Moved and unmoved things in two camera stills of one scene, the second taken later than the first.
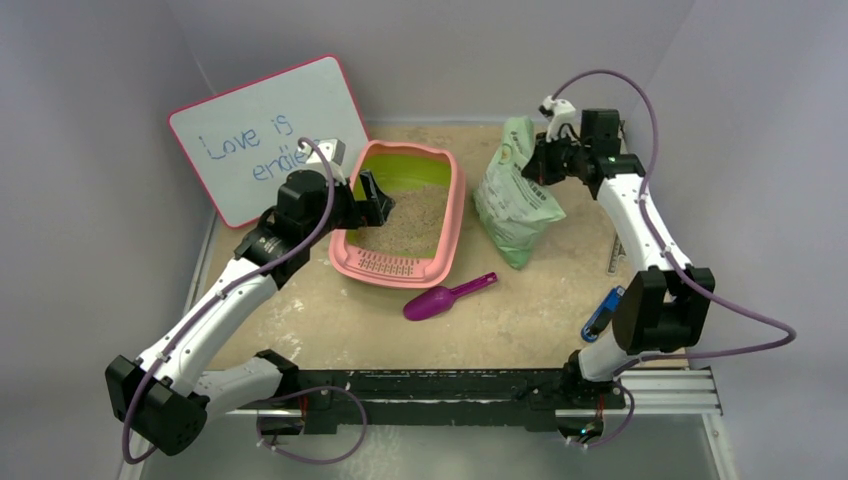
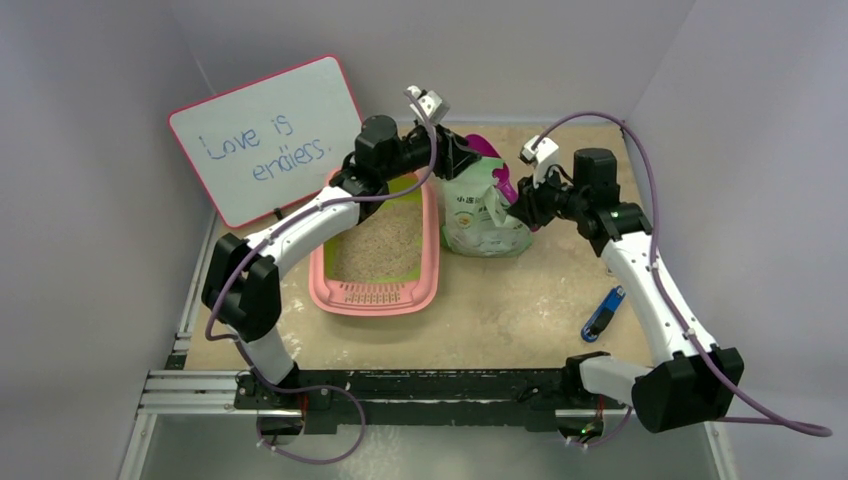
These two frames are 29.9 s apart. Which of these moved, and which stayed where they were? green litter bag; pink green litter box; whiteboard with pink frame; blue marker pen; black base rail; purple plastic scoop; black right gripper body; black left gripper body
Moved: green litter bag; black left gripper body; black right gripper body; pink green litter box; purple plastic scoop
Stayed: whiteboard with pink frame; blue marker pen; black base rail
